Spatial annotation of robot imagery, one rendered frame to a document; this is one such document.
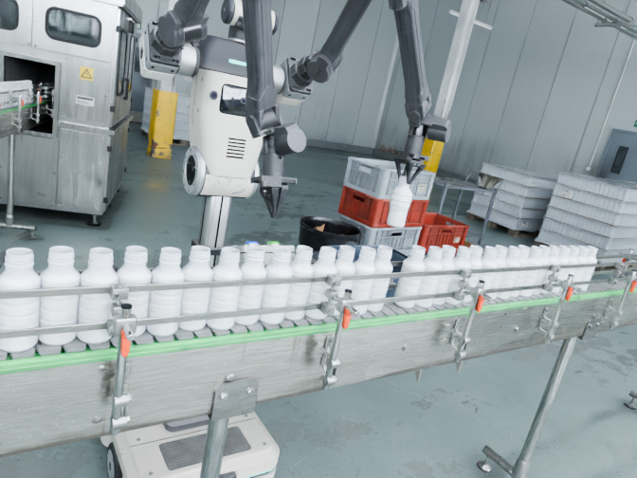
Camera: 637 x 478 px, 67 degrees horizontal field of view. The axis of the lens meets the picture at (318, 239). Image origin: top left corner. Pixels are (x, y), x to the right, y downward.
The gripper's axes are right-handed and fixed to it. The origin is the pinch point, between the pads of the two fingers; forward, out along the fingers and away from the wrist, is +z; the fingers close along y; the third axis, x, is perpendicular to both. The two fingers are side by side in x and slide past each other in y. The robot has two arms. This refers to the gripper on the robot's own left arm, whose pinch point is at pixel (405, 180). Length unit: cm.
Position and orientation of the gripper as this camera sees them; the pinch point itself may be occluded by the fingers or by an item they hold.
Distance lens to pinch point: 160.7
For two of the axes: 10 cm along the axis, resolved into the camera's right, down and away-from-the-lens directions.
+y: -4.9, -3.1, 8.1
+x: -8.4, -0.5, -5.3
